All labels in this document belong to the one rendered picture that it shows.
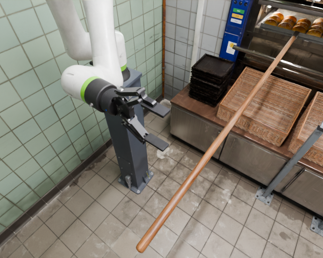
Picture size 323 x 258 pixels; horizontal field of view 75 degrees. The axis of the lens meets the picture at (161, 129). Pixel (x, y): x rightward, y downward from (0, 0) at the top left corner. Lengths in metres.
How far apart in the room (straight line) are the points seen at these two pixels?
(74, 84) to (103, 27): 0.24
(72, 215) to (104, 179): 0.42
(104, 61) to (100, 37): 0.08
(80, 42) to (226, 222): 1.75
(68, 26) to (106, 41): 0.29
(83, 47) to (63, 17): 0.17
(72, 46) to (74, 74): 0.43
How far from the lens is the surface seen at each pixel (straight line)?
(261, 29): 2.01
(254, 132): 1.87
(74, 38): 1.11
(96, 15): 0.83
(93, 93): 0.64
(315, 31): 2.01
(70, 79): 0.71
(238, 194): 2.22
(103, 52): 0.81
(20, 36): 1.51
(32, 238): 2.24
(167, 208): 0.78
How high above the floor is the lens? 1.91
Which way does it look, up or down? 48 degrees down
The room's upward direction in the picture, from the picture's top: straight up
